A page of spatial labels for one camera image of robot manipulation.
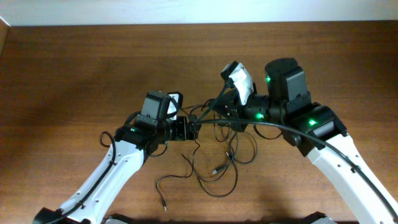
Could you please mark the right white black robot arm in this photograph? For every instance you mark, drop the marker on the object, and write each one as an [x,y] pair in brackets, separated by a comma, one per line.
[314,129]

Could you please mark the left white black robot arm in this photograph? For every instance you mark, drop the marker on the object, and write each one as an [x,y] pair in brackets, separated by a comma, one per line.
[131,145]

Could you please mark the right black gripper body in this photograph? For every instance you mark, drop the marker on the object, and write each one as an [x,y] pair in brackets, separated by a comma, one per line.
[260,107]

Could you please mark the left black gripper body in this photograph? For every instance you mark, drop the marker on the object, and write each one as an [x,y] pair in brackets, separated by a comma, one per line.
[180,129]

